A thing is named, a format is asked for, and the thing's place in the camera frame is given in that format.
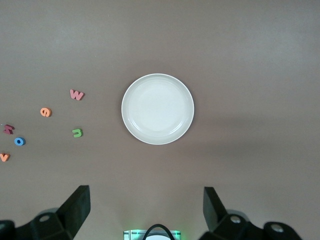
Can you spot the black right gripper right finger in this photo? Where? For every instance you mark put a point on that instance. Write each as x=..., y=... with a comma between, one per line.
x=225, y=225

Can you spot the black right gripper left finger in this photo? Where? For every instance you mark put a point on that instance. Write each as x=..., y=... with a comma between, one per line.
x=62, y=220

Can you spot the green foam letter u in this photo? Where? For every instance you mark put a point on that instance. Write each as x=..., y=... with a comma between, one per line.
x=77, y=135

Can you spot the orange foam letter g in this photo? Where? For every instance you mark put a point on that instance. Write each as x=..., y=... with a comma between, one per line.
x=46, y=113

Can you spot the pink foam letter w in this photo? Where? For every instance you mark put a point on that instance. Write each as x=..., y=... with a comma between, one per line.
x=76, y=95

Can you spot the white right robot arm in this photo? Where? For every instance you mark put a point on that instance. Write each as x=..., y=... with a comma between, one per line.
x=158, y=238

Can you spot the orange foam letter v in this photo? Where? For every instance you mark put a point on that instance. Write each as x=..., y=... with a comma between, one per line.
x=4, y=157

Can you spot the blue foam letter o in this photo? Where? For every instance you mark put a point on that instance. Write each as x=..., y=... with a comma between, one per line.
x=15, y=141

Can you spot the dark red foam letter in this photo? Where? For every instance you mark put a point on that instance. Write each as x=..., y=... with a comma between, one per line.
x=8, y=129

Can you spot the beige brown plate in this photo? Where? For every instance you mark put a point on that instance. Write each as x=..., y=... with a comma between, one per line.
x=157, y=108

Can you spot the brown table cover sheet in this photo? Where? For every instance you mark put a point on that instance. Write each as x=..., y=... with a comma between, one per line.
x=160, y=37

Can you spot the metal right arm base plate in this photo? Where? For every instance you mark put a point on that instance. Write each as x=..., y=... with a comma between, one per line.
x=130, y=235

